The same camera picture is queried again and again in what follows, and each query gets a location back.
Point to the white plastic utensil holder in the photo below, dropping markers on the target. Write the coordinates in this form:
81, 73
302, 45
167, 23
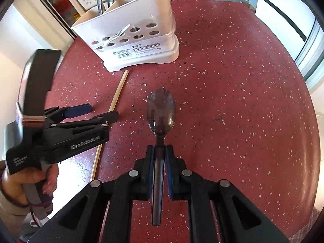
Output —
131, 32

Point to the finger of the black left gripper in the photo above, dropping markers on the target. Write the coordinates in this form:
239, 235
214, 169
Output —
57, 114
102, 120

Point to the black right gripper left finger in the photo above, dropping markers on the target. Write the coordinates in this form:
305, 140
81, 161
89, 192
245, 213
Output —
102, 213

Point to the dark spoon black handle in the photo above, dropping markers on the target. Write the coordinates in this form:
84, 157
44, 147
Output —
161, 113

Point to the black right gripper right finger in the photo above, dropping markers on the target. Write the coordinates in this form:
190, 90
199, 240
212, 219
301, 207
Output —
217, 211

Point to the person's left hand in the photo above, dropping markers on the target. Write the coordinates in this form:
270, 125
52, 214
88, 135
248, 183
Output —
11, 184

